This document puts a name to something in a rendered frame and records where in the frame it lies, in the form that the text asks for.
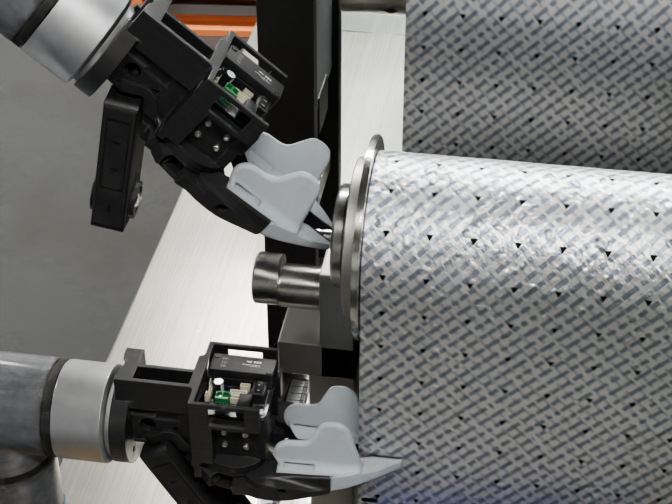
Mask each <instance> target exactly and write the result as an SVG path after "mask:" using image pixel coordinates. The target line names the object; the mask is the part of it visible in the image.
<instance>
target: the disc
mask: <svg viewBox="0 0 672 504"><path fill-rule="evenodd" d="M379 150H385V146H384V140H383V137H382V136H381V135H380V134H375V135H374V136H372V138H371V139H370V142H369V145H368V148H367V151H366V155H365V160H364V165H363V170H362V175H361V181H360V187H359V194H358V202H357V209H356V218H355V227H354V237H353V249H352V263H351V283H350V320H351V330H352V335H353V338H354V339H355V340H356V341H360V285H361V263H362V249H363V237H364V227H365V218H366V210H367V202H368V195H369V189H370V183H371V177H372V172H373V168H374V163H375V160H376V157H377V154H378V152H379Z"/></svg>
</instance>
